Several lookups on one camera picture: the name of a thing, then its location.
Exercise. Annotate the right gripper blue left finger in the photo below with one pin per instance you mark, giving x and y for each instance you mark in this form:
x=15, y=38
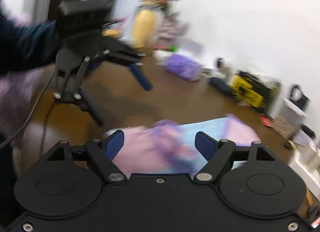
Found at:
x=108, y=147

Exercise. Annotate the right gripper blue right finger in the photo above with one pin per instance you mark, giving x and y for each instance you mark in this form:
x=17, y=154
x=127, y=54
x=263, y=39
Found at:
x=208, y=147

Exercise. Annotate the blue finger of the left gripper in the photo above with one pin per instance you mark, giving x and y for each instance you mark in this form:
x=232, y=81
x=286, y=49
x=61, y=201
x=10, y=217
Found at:
x=114, y=51
x=70, y=69

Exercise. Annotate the pink and blue garment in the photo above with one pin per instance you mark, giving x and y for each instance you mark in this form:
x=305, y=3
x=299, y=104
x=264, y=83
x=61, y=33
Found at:
x=168, y=147

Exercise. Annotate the dark sleeve left forearm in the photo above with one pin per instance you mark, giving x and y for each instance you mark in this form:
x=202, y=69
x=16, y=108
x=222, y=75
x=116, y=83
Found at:
x=26, y=48

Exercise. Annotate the yellow thermos jug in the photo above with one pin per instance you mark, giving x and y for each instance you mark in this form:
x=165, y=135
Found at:
x=144, y=28

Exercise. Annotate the dark blue pouch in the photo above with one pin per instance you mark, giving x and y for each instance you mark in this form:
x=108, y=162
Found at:
x=220, y=85

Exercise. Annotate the pink vase with flowers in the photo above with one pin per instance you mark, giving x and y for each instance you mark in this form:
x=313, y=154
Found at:
x=167, y=25

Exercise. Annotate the purple tissue pack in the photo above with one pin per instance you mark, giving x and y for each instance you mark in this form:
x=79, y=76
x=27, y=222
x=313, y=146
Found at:
x=183, y=67

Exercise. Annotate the yellow and black box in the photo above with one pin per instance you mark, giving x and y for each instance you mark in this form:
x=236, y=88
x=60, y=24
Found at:
x=258, y=91

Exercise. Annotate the white patterned storage box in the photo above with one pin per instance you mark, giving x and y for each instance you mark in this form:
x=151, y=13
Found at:
x=289, y=119

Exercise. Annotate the white organizer tray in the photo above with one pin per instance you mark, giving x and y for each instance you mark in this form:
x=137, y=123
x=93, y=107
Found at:
x=305, y=162

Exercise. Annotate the white security camera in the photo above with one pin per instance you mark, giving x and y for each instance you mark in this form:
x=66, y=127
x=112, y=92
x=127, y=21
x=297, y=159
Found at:
x=224, y=68

